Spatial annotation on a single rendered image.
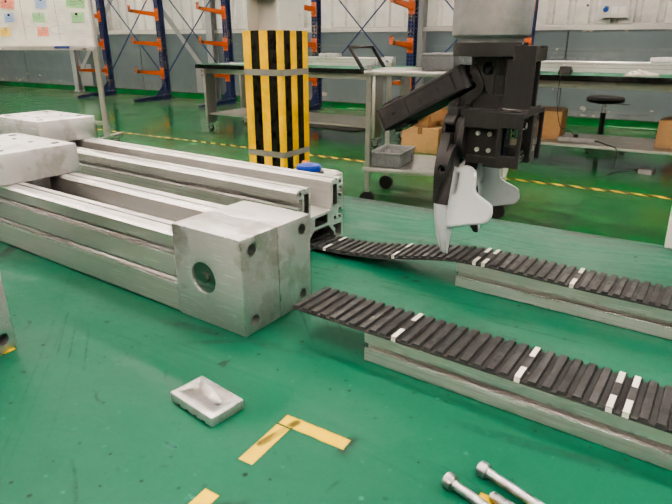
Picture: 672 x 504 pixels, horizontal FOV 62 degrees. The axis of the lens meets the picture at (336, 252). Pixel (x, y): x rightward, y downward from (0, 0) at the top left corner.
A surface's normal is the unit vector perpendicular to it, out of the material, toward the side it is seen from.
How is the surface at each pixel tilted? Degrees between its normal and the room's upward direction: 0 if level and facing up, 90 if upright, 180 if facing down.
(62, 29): 90
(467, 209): 73
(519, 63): 90
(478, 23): 91
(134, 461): 0
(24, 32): 90
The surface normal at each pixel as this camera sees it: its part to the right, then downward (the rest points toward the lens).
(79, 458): 0.00, -0.93
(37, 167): 0.82, 0.20
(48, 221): -0.58, 0.29
